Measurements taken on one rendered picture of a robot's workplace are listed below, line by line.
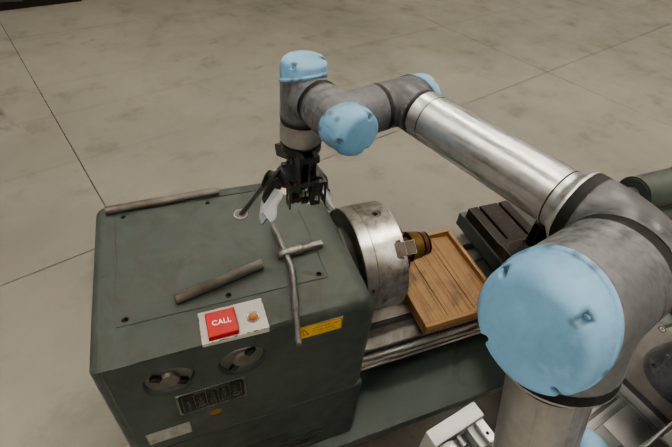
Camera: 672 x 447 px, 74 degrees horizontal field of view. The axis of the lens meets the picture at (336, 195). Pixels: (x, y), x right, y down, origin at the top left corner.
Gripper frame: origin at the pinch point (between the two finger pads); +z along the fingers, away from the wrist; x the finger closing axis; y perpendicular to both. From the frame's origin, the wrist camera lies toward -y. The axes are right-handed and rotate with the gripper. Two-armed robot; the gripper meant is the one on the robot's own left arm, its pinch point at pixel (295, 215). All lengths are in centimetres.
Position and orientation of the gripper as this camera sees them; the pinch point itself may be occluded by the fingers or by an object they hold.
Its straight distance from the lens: 93.4
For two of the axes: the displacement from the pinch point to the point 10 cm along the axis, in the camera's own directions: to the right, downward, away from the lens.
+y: 3.5, 6.3, -7.0
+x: 9.3, -1.7, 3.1
